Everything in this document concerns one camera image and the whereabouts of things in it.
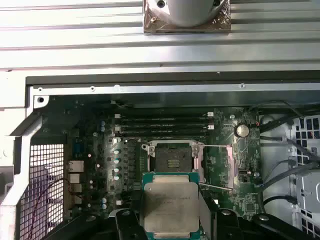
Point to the CPU socket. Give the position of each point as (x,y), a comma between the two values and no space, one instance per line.
(172,155)

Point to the metal CPU socket cover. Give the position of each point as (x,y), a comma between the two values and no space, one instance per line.
(231,167)

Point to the metal ethernet port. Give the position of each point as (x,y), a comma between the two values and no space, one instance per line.
(76,166)

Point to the RAM slot with white clips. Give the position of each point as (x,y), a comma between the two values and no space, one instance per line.
(162,128)
(162,117)

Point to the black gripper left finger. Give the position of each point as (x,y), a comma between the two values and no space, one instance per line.
(122,225)

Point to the metal CPU locking lever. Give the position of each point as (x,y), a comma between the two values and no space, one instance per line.
(216,187)

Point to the green motherboard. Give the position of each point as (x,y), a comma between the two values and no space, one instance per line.
(250,160)

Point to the grey metal drive cage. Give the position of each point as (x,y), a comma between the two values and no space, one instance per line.
(307,190)

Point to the blue rear port connector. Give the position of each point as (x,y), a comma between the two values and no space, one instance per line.
(78,150)

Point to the CPU with silver lid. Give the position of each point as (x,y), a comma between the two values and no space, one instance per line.
(170,205)

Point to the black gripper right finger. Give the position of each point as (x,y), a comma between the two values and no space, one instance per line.
(230,225)

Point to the RAM slot with black clips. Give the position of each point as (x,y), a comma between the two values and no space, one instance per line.
(162,123)
(162,134)

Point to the round silver coin battery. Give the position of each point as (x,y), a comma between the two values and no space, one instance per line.
(241,130)

